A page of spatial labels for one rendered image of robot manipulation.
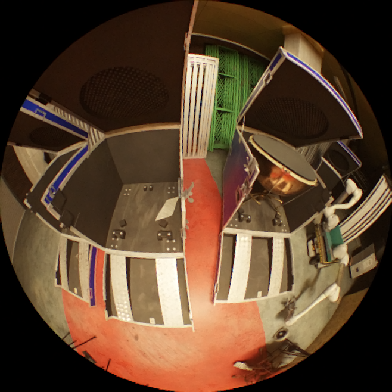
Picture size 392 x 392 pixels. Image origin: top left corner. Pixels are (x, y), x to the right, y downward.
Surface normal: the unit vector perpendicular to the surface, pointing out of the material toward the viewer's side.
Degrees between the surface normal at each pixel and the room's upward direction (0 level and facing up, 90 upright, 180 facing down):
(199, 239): 0
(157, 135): 90
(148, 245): 0
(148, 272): 2
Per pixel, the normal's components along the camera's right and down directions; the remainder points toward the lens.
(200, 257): 0.08, -0.65
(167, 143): 0.11, 0.77
